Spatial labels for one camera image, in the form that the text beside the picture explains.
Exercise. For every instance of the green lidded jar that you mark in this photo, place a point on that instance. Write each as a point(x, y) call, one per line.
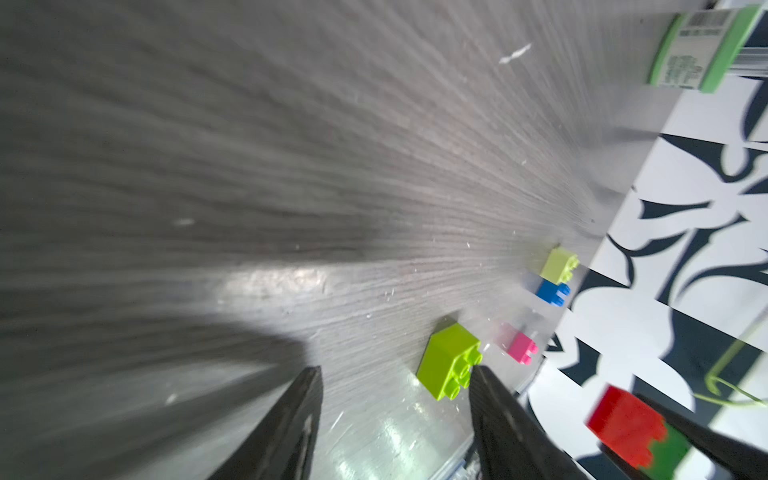
point(702, 48)

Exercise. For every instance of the green lego brick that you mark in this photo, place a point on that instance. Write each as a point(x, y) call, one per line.
point(666, 455)

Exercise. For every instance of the yellow-green lego brick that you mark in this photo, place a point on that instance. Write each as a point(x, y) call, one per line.
point(559, 266)

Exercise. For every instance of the lime lego brick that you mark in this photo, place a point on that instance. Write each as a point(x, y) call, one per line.
point(446, 366)

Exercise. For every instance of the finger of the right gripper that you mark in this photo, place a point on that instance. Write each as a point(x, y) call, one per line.
point(741, 460)

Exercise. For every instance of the blue lego brick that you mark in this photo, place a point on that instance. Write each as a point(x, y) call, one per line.
point(553, 294)

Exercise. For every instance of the pink lego brick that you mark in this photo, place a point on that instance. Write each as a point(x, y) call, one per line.
point(519, 346)

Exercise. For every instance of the red lego brick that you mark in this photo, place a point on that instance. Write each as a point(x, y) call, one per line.
point(627, 426)

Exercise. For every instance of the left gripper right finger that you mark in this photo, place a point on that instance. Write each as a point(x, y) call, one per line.
point(509, 443)

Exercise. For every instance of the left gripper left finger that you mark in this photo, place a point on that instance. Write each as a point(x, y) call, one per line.
point(283, 443)

